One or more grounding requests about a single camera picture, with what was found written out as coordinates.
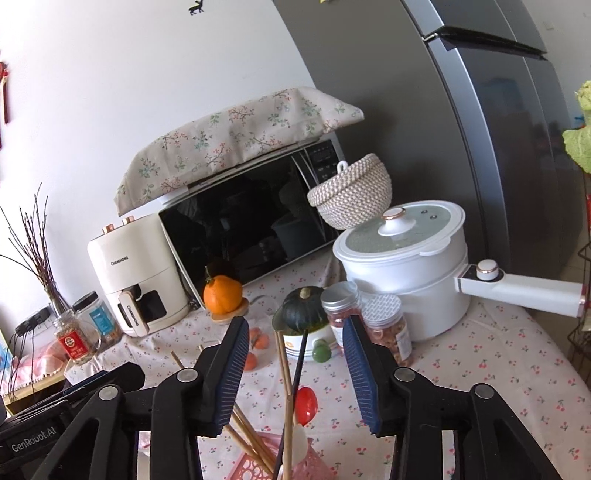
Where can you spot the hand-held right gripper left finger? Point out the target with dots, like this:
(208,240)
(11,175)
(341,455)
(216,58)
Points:
(231,369)

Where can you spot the red plastic spoon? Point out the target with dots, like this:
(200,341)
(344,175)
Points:
(306,404)

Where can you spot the white ceramic flower bowl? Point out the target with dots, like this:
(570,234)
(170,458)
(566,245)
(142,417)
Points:
(300,344)

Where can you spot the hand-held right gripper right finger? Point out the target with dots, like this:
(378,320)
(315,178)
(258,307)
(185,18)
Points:
(362,369)

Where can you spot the black deer wall sticker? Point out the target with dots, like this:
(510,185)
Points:
(197,6)

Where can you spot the clear jar with blue label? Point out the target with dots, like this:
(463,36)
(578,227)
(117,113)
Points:
(99,318)

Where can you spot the dark green pumpkin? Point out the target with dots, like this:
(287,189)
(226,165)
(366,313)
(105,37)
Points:
(304,308)

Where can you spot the black door microwave oven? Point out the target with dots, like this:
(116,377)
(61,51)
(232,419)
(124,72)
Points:
(240,230)

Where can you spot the cream air fryer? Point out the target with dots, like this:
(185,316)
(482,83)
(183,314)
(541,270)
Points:
(134,267)

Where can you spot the glass pot lid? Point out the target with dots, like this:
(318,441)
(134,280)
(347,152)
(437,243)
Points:
(397,230)

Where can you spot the napa cabbage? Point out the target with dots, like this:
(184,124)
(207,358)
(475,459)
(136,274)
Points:
(581,138)

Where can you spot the clear jar of red chili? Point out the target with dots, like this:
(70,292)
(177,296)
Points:
(337,314)

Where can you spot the glass jar with red label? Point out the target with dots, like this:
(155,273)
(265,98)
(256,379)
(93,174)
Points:
(74,341)

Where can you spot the large orange with stem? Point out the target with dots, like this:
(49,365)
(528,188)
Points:
(222,293)

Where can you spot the clear jar of dried rings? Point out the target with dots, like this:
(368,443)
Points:
(390,332)

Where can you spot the pink cloth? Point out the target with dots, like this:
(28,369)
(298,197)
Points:
(37,367)

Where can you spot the pink perforated utensil basket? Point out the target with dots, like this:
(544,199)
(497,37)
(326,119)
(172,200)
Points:
(258,470)

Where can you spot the woven lidded basket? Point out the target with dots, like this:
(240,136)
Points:
(355,198)

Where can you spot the dried branches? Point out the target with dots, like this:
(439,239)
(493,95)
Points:
(37,258)

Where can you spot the white electric cooking pot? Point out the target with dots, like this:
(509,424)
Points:
(406,286)

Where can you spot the glass jar with wooden lid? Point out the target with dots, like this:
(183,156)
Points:
(265,307)

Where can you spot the black chopstick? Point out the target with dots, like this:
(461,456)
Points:
(295,392)

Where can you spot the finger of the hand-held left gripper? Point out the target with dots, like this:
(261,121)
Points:
(108,374)

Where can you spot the white ceramic spoon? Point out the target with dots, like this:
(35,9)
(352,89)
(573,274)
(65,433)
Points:
(301,445)

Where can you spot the red wall ornament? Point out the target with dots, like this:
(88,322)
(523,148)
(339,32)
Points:
(3,92)

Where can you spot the floral cover cloth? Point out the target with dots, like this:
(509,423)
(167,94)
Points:
(231,134)

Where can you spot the small orange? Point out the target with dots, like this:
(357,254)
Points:
(249,362)
(262,340)

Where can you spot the grey refrigerator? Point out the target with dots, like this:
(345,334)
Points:
(461,115)

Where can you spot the cherry print tablecloth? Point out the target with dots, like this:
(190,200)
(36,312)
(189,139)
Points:
(485,392)

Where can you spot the bunch of wooden chopsticks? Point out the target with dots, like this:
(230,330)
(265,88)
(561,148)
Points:
(285,392)

